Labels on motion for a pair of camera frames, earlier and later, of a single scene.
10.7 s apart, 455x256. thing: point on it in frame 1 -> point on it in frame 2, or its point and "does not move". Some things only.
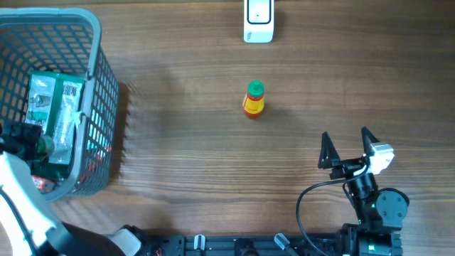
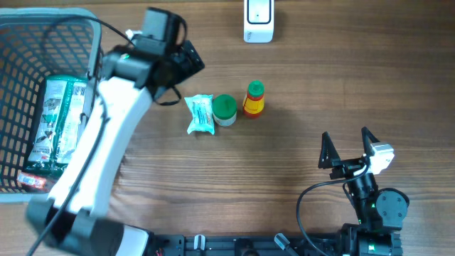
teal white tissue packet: (76, 118) -> (201, 113)
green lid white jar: (45, 144) -> (225, 109)
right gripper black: (345, 167) does not move
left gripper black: (31, 133) -> (188, 67)
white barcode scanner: (259, 18) does not move
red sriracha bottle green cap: (254, 99) does not move
